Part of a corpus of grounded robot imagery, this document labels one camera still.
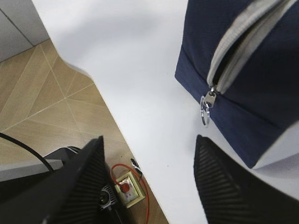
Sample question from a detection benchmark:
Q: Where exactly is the floor power socket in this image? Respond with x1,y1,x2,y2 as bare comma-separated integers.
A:
114,171,146,209

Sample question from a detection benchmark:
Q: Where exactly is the black tape on table edge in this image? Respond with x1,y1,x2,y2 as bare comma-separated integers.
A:
130,158,143,176

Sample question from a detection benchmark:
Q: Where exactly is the red cable with plug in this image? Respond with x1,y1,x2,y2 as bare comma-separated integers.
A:
110,164,150,224

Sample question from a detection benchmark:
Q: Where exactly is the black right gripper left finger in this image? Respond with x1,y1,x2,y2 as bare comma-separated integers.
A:
0,135,112,224

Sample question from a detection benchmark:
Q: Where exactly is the black and grey robot base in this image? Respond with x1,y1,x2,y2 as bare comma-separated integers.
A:
0,146,116,224

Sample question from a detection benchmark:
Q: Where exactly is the navy blue lunch bag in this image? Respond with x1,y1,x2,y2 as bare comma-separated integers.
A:
175,0,299,168

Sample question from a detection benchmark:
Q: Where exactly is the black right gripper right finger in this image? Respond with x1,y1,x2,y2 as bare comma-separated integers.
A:
193,135,299,224

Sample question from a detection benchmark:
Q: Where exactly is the black cable near base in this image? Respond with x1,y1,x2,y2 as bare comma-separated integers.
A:
0,132,53,172

